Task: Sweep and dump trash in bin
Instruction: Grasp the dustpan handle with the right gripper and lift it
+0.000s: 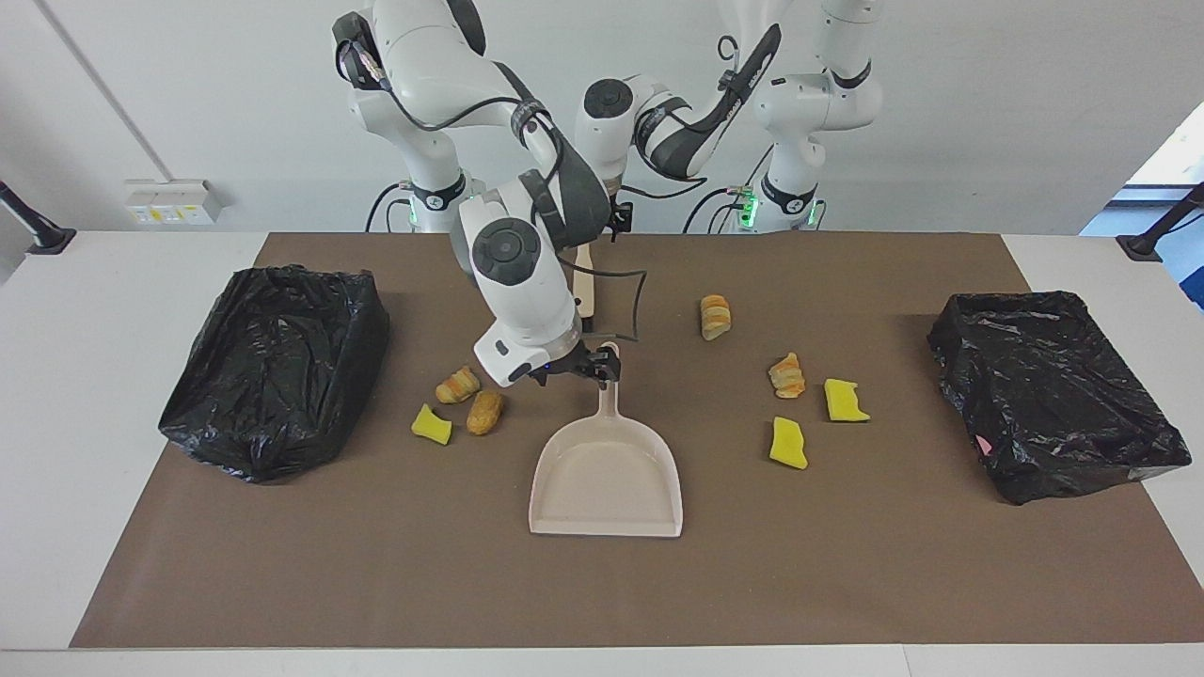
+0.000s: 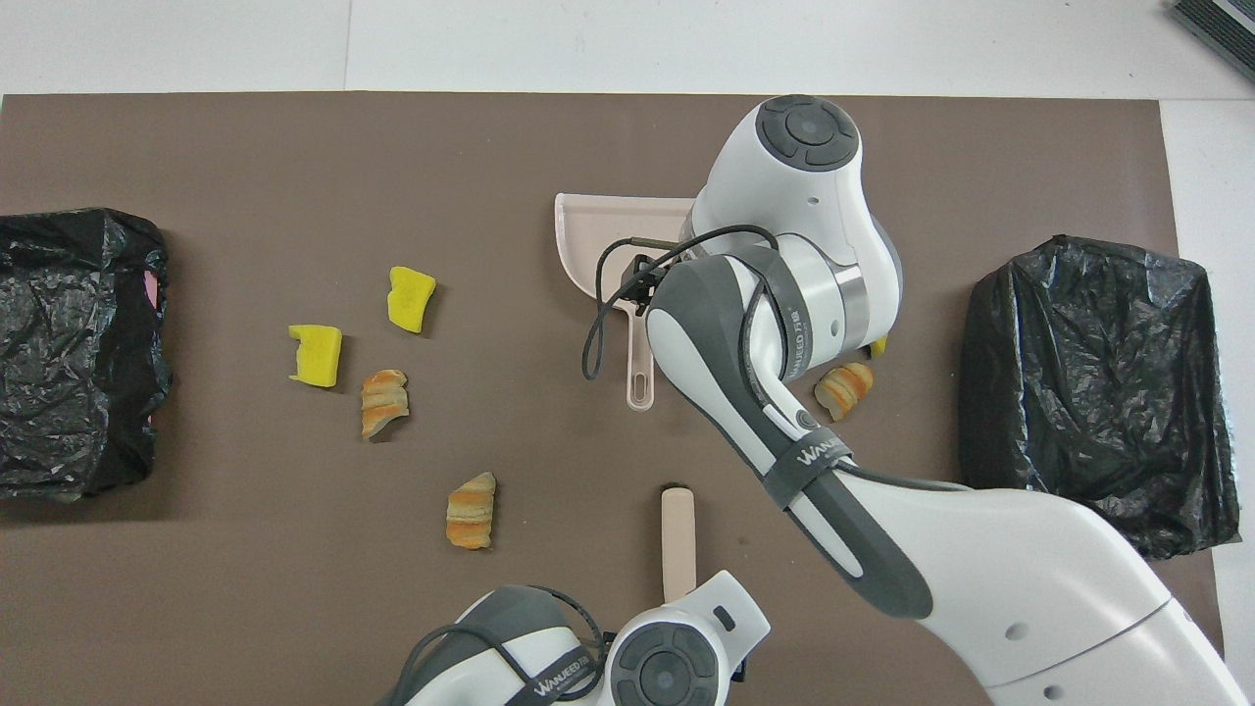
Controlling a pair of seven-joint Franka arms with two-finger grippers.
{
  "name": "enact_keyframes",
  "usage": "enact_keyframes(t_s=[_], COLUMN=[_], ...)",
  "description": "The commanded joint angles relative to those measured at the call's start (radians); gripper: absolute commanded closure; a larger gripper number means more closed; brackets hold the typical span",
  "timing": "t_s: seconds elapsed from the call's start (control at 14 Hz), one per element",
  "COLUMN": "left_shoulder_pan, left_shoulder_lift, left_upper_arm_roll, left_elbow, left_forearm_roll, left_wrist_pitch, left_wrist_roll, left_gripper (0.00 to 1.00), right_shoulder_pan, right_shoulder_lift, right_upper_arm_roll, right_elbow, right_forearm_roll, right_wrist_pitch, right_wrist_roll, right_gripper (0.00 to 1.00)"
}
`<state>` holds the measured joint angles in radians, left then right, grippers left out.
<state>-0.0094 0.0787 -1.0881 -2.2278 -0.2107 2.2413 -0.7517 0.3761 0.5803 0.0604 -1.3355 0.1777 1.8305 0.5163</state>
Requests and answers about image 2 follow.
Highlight striped croissant piece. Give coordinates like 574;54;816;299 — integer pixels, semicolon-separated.
446;472;497;550
361;369;410;440
814;362;875;423

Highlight beige plastic dustpan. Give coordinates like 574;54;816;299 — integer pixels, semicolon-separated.
554;192;699;412

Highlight brown table mat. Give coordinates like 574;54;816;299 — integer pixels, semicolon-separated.
0;92;1229;706

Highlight grey ribbed device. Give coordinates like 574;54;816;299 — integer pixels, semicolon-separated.
1167;0;1255;84

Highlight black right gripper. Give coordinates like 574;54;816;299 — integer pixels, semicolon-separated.
620;251;679;317

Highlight black bag-lined bin pink patch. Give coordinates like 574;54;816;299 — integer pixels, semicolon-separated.
0;207;174;503

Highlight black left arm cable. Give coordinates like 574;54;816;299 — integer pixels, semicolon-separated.
390;585;614;706

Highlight beige hand brush black bristles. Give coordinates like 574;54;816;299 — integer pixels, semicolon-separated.
661;485;697;603

